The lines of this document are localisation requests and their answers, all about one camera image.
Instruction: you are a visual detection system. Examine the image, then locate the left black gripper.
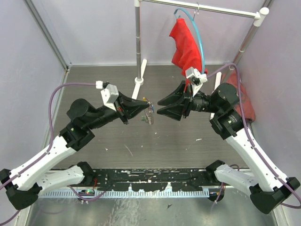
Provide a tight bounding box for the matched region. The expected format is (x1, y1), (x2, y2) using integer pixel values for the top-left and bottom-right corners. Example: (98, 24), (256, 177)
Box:
(87, 91), (150, 130)

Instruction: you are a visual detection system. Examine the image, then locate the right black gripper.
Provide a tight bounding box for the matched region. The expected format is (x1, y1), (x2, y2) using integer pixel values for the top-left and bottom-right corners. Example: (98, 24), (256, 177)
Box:
(157, 80), (222, 121)

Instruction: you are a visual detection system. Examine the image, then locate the metal numbered keyring organizer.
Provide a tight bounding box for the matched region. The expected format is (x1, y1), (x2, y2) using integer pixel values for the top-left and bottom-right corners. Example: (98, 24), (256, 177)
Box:
(143, 97), (154, 125)

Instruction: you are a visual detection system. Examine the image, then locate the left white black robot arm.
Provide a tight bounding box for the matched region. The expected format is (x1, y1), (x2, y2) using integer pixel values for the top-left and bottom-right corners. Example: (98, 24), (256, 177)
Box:
(0, 93), (150, 210)

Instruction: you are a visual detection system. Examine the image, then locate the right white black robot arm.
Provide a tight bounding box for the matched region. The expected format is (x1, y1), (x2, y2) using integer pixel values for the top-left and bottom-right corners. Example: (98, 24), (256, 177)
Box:
(157, 81), (300, 214)

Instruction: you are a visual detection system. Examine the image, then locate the red shirt on hanger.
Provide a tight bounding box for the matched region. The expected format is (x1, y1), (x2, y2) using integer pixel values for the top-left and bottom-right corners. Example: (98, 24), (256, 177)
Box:
(169, 18), (204, 77)

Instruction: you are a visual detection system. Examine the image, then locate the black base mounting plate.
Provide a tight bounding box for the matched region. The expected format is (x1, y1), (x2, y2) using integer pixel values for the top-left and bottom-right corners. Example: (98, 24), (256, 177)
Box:
(67, 167), (226, 193)

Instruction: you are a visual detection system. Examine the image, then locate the teal clothes hanger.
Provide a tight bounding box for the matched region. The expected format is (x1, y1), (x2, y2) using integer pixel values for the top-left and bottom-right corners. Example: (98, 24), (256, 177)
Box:
(174, 2), (206, 74)

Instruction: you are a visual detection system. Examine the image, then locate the white silver clothes rack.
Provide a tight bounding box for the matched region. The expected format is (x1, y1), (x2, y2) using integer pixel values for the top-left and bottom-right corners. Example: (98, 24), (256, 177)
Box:
(131, 0), (270, 99)

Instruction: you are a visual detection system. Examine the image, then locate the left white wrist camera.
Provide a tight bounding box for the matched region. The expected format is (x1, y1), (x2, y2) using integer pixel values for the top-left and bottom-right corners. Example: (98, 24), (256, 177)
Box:
(95, 81), (119, 112)

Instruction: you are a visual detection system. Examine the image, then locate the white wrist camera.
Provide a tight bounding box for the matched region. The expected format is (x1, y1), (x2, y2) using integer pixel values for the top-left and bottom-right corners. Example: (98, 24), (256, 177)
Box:
(185, 67), (207, 97)
(95, 81), (119, 112)

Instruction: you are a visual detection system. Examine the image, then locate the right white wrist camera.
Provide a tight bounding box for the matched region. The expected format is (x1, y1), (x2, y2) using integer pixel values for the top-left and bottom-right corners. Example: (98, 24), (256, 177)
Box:
(185, 67), (207, 97)

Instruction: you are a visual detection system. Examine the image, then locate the slotted cable duct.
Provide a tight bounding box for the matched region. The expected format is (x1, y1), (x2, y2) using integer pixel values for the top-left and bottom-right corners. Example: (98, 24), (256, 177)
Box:
(42, 188), (209, 198)

